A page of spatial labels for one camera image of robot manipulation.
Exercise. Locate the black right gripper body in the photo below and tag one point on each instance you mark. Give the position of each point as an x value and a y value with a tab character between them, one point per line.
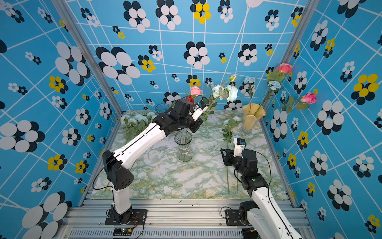
236	162

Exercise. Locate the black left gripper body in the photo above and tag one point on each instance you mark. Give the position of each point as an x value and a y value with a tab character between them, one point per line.
194	125

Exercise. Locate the clear glass vase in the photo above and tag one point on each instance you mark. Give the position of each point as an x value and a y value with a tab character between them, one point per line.
183	140

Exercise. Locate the pink rose stem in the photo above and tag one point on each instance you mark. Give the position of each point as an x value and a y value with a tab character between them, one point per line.
196	91

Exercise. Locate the blue purple ribbed glass vase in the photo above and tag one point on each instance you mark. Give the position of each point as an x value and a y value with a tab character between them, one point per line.
162	108

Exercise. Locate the yellow ceramic vase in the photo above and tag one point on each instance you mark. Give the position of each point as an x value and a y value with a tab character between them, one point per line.
251	114

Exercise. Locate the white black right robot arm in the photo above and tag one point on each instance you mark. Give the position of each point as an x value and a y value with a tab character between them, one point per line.
261	212

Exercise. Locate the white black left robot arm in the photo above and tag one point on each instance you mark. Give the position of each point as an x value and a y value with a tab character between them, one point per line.
117	164

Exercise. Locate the red rose stem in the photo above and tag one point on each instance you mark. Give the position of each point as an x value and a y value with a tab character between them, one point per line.
190	99

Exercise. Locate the right circuit board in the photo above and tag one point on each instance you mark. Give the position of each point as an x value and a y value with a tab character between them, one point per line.
250	233

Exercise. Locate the circuit board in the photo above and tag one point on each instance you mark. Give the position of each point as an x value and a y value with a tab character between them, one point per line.
122	232
250	233

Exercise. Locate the mixed flower bouquet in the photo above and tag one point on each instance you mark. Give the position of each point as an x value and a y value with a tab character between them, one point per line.
274	83

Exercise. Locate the left circuit board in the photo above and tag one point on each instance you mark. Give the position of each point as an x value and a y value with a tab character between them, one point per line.
122	232

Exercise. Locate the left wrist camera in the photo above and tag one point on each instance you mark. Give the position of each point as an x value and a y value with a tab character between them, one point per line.
199	109

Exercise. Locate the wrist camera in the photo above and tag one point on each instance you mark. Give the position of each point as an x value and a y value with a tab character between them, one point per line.
199	109
239	146

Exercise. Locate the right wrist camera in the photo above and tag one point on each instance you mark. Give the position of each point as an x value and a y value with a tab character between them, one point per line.
239	146

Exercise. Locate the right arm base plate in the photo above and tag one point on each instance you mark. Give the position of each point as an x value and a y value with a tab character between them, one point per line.
233	218

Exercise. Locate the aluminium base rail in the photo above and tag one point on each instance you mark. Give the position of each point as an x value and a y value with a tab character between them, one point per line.
165	219

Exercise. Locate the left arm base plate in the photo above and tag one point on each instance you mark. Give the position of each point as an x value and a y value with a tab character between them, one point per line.
130	217

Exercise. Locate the left aluminium corner post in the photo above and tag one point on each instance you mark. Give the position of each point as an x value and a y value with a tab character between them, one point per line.
78	36

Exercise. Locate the aluminium corner post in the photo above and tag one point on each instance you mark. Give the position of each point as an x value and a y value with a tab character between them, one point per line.
78	36
307	14

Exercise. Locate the right aluminium corner post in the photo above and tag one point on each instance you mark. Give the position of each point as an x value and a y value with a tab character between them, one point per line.
307	14

